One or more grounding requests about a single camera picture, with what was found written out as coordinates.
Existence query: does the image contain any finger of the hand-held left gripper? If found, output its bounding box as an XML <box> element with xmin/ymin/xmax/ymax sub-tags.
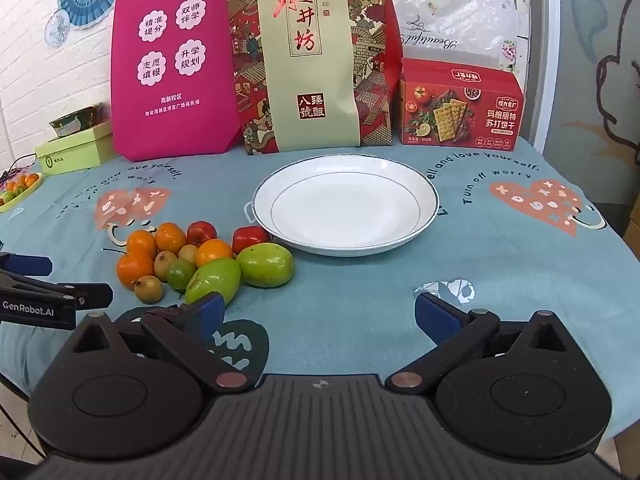
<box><xmin>0</xmin><ymin>253</ymin><xmax>54</xmax><ymax>277</ymax></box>
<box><xmin>0</xmin><ymin>270</ymin><xmax>114</xmax><ymax>309</ymax></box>

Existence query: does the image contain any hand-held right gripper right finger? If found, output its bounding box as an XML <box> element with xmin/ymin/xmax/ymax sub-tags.
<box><xmin>385</xmin><ymin>291</ymin><xmax>571</xmax><ymax>394</ymax></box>

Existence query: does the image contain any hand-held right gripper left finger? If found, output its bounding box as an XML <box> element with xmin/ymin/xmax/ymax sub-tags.
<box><xmin>74</xmin><ymin>291</ymin><xmax>253</xmax><ymax>396</ymax></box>

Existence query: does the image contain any green mango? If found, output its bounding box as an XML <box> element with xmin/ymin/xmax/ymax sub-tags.
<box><xmin>235</xmin><ymin>242</ymin><xmax>295</xmax><ymax>289</ymax></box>
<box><xmin>185</xmin><ymin>258</ymin><xmax>242</xmax><ymax>307</ymax></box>

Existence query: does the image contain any green lime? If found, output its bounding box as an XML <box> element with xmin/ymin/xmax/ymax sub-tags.
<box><xmin>166</xmin><ymin>258</ymin><xmax>197</xmax><ymax>291</ymax></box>

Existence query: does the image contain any orange tangerine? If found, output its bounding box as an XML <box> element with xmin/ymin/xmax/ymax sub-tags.
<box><xmin>155</xmin><ymin>222</ymin><xmax>187</xmax><ymax>254</ymax></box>
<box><xmin>126</xmin><ymin>230</ymin><xmax>157</xmax><ymax>260</ymax></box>
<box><xmin>116</xmin><ymin>252</ymin><xmax>155</xmax><ymax>289</ymax></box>
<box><xmin>195</xmin><ymin>239</ymin><xmax>235</xmax><ymax>268</ymax></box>

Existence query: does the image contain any red tomato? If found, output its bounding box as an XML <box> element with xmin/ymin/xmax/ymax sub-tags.
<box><xmin>186</xmin><ymin>220</ymin><xmax>218</xmax><ymax>248</ymax></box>

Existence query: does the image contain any red apple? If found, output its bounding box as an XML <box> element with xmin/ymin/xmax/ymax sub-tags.
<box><xmin>232</xmin><ymin>226</ymin><xmax>271</xmax><ymax>256</ymax></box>

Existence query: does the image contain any white plate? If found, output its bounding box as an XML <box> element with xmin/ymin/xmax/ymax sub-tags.
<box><xmin>245</xmin><ymin>154</ymin><xmax>441</xmax><ymax>258</ymax></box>

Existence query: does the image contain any yellow-green tray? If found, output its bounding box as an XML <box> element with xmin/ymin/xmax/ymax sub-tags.
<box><xmin>0</xmin><ymin>172</ymin><xmax>45</xmax><ymax>213</ymax></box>

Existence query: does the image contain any heap of small tangerines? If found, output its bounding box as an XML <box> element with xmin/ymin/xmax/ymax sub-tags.
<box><xmin>0</xmin><ymin>172</ymin><xmax>42</xmax><ymax>203</ymax></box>

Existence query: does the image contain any teal printed tablecloth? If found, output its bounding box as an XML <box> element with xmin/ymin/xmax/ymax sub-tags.
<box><xmin>0</xmin><ymin>135</ymin><xmax>640</xmax><ymax>461</ymax></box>

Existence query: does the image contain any light green box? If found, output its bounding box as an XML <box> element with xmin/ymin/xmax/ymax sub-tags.
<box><xmin>35</xmin><ymin>122</ymin><xmax>115</xmax><ymax>177</ymax></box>

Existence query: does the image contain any green patterned bowl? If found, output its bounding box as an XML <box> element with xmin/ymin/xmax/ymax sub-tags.
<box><xmin>49</xmin><ymin>103</ymin><xmax>112</xmax><ymax>139</ymax></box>

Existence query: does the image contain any red cracker box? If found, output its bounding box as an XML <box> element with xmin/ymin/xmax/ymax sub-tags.
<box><xmin>398</xmin><ymin>57</ymin><xmax>525</xmax><ymax>152</ymax></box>

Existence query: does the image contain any small blue paper fan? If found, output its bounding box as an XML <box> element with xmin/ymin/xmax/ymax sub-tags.
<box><xmin>43</xmin><ymin>7</ymin><xmax>67</xmax><ymax>44</ymax></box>

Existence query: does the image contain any pink tote bag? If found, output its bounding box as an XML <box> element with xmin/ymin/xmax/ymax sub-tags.
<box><xmin>110</xmin><ymin>0</ymin><xmax>244</xmax><ymax>162</ymax></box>

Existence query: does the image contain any red patterned gift bag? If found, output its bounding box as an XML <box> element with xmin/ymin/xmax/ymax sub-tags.
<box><xmin>225</xmin><ymin>0</ymin><xmax>403</xmax><ymax>156</ymax></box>

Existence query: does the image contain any white floral bag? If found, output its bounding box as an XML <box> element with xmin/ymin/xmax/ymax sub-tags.
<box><xmin>385</xmin><ymin>0</ymin><xmax>536</xmax><ymax>93</ymax></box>

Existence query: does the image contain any cartoon wall sticker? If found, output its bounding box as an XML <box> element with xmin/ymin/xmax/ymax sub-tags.
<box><xmin>594</xmin><ymin>52</ymin><xmax>640</xmax><ymax>142</ymax></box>

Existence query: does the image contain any white door frame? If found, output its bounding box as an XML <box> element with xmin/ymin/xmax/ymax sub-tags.
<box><xmin>520</xmin><ymin>0</ymin><xmax>568</xmax><ymax>157</ymax></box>

